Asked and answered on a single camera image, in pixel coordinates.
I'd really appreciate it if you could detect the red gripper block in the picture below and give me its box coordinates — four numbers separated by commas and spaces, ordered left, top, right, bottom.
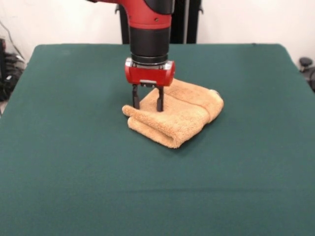
124, 58, 176, 113

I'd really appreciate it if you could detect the tan terry towel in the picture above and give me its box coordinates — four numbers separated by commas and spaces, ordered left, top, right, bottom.
122, 78, 224, 149

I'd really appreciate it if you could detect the dark green table cloth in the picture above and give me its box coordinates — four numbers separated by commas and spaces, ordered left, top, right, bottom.
0, 43, 315, 236

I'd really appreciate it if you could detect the grey black tripod base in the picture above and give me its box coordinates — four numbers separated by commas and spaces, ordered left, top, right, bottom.
299, 57, 315, 93
0, 38, 27, 101

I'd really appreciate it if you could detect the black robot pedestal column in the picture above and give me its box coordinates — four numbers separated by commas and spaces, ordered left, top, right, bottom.
115, 0, 204, 45

